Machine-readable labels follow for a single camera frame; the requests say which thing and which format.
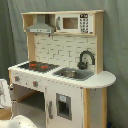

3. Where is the white microwave door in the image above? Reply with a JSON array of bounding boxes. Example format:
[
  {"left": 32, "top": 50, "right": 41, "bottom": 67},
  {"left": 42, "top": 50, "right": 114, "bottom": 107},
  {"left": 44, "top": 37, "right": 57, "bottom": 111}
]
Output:
[{"left": 56, "top": 14, "right": 80, "bottom": 33}]

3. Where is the white oven door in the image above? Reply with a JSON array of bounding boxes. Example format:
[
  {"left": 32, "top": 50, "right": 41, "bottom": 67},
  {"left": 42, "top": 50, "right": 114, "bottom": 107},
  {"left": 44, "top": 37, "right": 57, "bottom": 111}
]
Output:
[{"left": 0, "top": 79, "right": 12, "bottom": 109}]

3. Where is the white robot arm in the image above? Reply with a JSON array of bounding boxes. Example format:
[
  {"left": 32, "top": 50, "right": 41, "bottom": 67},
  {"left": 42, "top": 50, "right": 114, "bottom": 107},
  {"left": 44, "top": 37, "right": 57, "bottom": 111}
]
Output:
[{"left": 7, "top": 115, "right": 37, "bottom": 128}]

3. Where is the wooden toy kitchen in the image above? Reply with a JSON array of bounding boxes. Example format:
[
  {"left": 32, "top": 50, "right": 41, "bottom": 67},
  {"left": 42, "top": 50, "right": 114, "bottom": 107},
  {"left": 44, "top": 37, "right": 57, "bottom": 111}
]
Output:
[{"left": 9, "top": 10, "right": 116, "bottom": 128}]

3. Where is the grey toy sink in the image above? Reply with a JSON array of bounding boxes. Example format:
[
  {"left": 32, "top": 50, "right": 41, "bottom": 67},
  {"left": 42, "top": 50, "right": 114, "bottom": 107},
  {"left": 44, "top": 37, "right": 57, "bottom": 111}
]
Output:
[{"left": 54, "top": 67, "right": 93, "bottom": 81}]

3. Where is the black toy faucet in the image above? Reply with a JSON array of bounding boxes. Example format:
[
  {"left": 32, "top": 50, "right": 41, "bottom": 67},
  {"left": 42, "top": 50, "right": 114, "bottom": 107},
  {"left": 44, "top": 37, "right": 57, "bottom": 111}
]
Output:
[{"left": 77, "top": 50, "right": 95, "bottom": 70}]

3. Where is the black stove top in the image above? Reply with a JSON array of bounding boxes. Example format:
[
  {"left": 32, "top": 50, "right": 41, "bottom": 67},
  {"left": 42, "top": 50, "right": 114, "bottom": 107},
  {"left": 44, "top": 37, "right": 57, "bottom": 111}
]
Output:
[{"left": 21, "top": 61, "right": 57, "bottom": 73}]

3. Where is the right red stove knob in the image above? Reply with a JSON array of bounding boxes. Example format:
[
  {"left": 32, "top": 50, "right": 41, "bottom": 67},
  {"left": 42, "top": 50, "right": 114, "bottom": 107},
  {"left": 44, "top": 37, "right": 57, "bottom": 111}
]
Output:
[{"left": 33, "top": 81, "right": 38, "bottom": 87}]

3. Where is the red stove knob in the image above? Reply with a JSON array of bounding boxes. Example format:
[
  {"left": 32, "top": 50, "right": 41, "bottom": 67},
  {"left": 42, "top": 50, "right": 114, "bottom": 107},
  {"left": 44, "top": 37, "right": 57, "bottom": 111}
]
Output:
[
  {"left": 14, "top": 76, "right": 20, "bottom": 81},
  {"left": 33, "top": 81, "right": 38, "bottom": 87}
]

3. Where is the white cabinet door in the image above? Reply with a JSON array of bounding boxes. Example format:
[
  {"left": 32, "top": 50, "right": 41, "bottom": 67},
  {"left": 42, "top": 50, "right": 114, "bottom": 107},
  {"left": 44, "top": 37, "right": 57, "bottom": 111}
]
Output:
[{"left": 47, "top": 82, "right": 83, "bottom": 128}]

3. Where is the grey range hood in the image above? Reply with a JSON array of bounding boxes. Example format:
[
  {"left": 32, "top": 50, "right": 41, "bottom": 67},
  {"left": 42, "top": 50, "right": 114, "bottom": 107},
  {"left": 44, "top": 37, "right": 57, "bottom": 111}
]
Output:
[{"left": 26, "top": 15, "right": 54, "bottom": 34}]

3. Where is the left red stove knob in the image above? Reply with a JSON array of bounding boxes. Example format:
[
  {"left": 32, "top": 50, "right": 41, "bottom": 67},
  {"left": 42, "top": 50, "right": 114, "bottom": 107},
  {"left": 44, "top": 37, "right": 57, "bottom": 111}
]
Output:
[{"left": 14, "top": 76, "right": 20, "bottom": 81}]

